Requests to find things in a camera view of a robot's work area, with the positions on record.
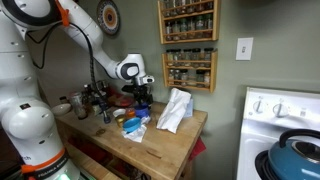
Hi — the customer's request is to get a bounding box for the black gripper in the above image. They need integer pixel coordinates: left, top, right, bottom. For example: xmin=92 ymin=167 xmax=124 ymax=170
xmin=122 ymin=85 xmax=153 ymax=104

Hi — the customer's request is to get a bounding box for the blue mug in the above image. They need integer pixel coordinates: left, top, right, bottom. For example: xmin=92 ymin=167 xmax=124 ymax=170
xmin=134 ymin=104 xmax=150 ymax=118

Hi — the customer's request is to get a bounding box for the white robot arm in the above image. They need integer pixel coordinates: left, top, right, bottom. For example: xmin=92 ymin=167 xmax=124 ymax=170
xmin=0 ymin=0 xmax=154 ymax=180

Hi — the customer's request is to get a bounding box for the orange cup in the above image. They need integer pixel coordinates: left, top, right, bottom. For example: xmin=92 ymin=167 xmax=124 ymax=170
xmin=125 ymin=108 xmax=136 ymax=119

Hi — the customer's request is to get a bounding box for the blue plastic bowl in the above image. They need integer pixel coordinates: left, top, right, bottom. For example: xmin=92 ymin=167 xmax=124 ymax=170
xmin=123 ymin=117 xmax=141 ymax=133

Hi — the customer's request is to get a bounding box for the gold metal cup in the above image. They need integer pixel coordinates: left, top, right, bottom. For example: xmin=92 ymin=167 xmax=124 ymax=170
xmin=115 ymin=115 xmax=126 ymax=128

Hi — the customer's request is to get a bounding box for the white paper bag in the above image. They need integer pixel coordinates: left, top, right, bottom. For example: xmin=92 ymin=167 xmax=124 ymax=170
xmin=156 ymin=88 xmax=193 ymax=133

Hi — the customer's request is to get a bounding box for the white crumpled napkin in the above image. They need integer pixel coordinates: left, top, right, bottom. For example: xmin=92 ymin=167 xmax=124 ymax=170
xmin=121 ymin=116 xmax=151 ymax=143

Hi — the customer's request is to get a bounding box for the wooden kitchen cart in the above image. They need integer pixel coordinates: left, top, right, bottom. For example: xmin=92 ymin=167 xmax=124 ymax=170
xmin=57 ymin=102 xmax=208 ymax=180

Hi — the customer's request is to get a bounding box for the lower wooden spice rack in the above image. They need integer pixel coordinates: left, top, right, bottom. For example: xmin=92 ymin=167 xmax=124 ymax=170
xmin=162 ymin=48 xmax=218 ymax=93

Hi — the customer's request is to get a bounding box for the wooden spice rack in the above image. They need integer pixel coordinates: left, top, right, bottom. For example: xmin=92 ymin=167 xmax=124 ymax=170
xmin=162 ymin=48 xmax=218 ymax=93
xmin=158 ymin=0 xmax=220 ymax=44

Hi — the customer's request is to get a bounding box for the red cloth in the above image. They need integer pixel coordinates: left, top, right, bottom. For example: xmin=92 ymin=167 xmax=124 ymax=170
xmin=189 ymin=138 xmax=206 ymax=161

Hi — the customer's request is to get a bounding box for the upper wooden spice rack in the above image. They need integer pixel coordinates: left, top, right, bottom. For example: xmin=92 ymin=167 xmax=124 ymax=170
xmin=158 ymin=0 xmax=220 ymax=44

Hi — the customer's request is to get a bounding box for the white ceramic bowl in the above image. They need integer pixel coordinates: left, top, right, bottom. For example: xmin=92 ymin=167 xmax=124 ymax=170
xmin=51 ymin=103 xmax=71 ymax=116

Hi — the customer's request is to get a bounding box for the white stove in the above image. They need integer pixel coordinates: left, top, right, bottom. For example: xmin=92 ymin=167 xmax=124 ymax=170
xmin=236 ymin=87 xmax=320 ymax=180

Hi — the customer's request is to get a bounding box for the blue enamel pot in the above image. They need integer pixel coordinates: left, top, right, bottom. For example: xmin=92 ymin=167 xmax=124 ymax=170
xmin=255 ymin=129 xmax=320 ymax=180

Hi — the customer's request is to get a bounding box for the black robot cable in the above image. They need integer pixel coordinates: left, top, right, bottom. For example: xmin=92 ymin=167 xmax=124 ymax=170
xmin=25 ymin=21 xmax=108 ymax=111

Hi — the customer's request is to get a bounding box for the white light switch plate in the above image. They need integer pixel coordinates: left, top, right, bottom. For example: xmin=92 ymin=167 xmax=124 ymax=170
xmin=236 ymin=37 xmax=254 ymax=61

